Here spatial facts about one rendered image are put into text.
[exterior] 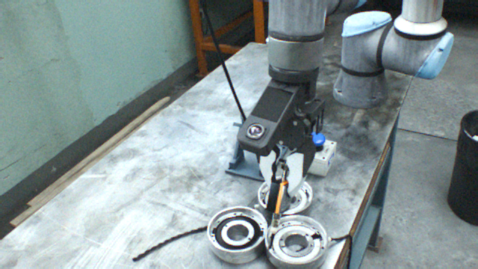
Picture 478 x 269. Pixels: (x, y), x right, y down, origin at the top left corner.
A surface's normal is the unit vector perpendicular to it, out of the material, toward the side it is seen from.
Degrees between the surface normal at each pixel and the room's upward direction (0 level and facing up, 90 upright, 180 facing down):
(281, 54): 82
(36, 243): 0
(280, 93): 23
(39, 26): 90
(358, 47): 90
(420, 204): 0
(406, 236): 0
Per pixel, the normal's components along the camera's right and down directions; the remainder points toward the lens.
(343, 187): -0.08, -0.83
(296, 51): -0.07, 0.46
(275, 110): -0.24, -0.56
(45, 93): 0.87, 0.22
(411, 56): -0.55, 0.53
